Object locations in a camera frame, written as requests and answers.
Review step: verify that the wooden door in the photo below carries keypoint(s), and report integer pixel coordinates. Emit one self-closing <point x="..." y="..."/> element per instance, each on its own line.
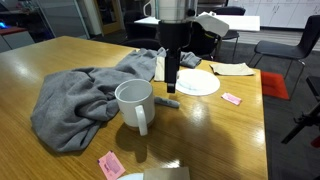
<point x="111" y="28"/>

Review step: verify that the black tripod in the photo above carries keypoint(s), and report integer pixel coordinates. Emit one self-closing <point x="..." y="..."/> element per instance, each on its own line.
<point x="300" y="121"/>

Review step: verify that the glass partition panel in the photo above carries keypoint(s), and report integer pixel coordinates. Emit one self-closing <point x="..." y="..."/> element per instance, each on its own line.
<point x="63" y="18"/>

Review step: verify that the small white plate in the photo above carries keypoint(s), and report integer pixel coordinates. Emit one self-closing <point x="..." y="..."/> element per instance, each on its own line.
<point x="133" y="177"/>

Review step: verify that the grey sweater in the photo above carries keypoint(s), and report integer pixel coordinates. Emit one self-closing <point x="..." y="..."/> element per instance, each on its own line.
<point x="76" y="100"/>

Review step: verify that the black chair rounded back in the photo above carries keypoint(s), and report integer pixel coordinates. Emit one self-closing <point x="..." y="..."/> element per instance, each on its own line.
<point x="230" y="10"/>

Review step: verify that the grey cabinet red top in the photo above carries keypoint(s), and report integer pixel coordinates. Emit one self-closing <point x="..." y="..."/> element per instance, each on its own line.
<point x="18" y="40"/>

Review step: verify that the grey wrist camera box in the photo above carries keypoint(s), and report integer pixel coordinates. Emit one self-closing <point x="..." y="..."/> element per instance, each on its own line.
<point x="213" y="25"/>

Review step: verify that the tan paper napkin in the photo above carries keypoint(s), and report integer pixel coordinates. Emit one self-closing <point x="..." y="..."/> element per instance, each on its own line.
<point x="159" y="70"/>
<point x="231" y="69"/>

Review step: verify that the black chair square back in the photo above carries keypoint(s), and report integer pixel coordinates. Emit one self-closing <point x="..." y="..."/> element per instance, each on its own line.
<point x="203" y="46"/>

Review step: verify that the pink sugar packet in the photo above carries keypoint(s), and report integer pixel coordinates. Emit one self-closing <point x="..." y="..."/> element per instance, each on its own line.
<point x="111" y="166"/>

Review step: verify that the white ceramic mug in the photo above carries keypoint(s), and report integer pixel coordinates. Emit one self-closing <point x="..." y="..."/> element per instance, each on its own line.
<point x="140" y="111"/>

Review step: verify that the small brown napkin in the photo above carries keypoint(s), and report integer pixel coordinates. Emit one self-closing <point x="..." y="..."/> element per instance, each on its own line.
<point x="166" y="174"/>

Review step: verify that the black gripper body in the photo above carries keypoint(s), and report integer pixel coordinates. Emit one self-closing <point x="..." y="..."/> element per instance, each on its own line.
<point x="175" y="35"/>

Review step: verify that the pink sticky note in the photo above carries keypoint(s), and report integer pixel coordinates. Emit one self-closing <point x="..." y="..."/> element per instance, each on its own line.
<point x="231" y="98"/>

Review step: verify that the large white plate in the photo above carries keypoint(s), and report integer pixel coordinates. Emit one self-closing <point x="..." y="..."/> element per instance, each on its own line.
<point x="200" y="83"/>

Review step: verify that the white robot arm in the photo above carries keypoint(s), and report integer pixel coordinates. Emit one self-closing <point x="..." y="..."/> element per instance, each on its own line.
<point x="173" y="10"/>

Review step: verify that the white wall cabinets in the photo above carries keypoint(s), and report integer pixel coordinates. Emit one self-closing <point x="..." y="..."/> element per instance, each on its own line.
<point x="283" y="13"/>

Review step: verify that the red floor mat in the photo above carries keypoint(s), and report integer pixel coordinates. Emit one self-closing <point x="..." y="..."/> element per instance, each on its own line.
<point x="273" y="85"/>

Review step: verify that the white meeting table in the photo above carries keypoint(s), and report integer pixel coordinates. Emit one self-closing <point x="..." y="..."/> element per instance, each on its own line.
<point x="243" y="22"/>

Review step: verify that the grey marker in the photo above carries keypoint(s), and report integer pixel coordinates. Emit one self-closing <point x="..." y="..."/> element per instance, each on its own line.
<point x="168" y="102"/>

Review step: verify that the black chair metal legs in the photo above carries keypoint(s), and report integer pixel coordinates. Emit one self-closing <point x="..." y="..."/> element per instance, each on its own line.
<point x="283" y="50"/>

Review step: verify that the small red object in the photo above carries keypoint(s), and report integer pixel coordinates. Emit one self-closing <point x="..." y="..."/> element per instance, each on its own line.
<point x="316" y="141"/>

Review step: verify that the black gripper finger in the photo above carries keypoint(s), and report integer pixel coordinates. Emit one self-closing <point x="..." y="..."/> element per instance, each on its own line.
<point x="171" y="73"/>

